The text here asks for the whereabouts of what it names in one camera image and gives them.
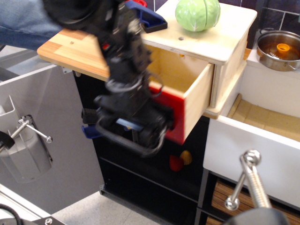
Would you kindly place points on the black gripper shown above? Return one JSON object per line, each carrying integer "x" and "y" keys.
{"x": 134, "y": 102}

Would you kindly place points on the black metal drawer handle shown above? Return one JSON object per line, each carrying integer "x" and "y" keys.
{"x": 126, "y": 136}

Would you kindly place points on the red front wooden drawer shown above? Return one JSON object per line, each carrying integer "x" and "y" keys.
{"x": 186, "y": 84}

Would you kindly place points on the grey open cabinet door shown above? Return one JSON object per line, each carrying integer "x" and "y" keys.
{"x": 51, "y": 97}

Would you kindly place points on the light plywood box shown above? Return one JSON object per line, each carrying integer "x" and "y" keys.
{"x": 222, "y": 45}

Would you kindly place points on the red toy strawberry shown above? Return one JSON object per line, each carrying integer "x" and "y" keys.
{"x": 175, "y": 163}

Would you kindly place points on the yellow toy fruit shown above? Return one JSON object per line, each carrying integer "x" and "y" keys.
{"x": 186, "y": 157}

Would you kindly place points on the black shelf cabinet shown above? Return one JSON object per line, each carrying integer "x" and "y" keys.
{"x": 150, "y": 184}

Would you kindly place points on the white plastic door bin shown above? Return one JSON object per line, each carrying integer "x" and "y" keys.
{"x": 23, "y": 148}

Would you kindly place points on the blue Irwin bar clamp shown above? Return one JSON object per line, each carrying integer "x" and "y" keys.
{"x": 152, "y": 20}

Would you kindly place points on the silver clamp screw right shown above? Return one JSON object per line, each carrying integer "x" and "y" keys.
{"x": 263, "y": 213}

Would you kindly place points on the red lidded clear jar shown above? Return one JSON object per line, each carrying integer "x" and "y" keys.
{"x": 142, "y": 2}

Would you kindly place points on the green toy cabbage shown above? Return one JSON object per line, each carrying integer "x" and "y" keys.
{"x": 197, "y": 15}

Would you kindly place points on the white toy sink unit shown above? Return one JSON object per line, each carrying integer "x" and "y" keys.
{"x": 228, "y": 139}

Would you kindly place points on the blue jeans leg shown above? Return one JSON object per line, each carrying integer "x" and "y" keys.
{"x": 25, "y": 24}

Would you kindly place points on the stainless steel pot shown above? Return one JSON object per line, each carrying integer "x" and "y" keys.
{"x": 267, "y": 54}

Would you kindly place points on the orange toy in pot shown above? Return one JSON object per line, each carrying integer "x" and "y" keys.
{"x": 283, "y": 48}

